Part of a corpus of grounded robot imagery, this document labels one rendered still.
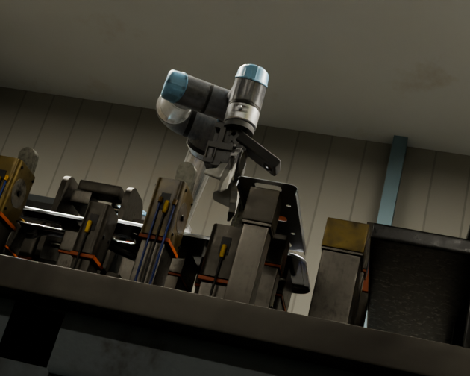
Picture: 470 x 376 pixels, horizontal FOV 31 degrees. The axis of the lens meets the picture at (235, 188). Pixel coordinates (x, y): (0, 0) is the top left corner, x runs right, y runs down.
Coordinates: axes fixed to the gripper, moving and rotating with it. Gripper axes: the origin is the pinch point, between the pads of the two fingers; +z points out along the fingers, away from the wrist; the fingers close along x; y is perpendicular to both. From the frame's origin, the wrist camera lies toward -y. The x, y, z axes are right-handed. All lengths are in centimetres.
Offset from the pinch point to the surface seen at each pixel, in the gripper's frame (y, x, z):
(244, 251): -14.4, 40.2, 23.7
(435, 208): -48, -269, -134
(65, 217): 31.9, 6.3, 10.8
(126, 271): 24.0, -18.4, 12.3
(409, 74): -25, -196, -171
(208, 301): -18, 71, 42
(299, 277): -18.1, -2.4, 11.5
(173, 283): 5.3, 5.6, 20.5
